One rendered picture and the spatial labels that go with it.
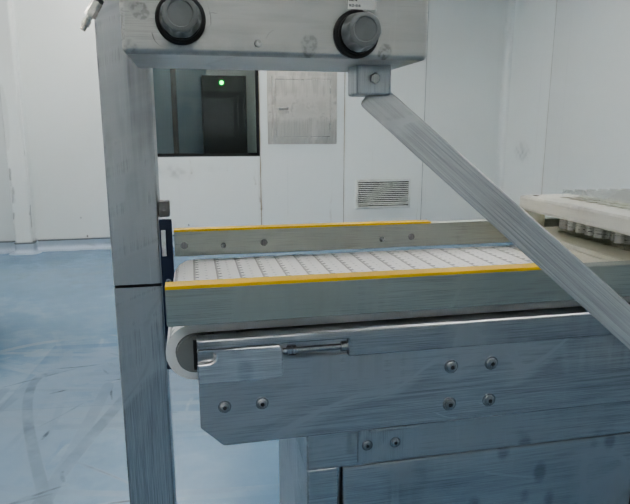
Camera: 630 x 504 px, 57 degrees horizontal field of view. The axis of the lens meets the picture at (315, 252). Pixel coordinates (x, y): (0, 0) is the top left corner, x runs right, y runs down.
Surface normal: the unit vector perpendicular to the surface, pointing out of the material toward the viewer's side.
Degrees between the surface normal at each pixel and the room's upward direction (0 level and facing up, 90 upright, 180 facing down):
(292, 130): 90
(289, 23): 90
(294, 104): 90
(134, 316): 90
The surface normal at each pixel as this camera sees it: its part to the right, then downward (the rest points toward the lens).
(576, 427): 0.21, 0.20
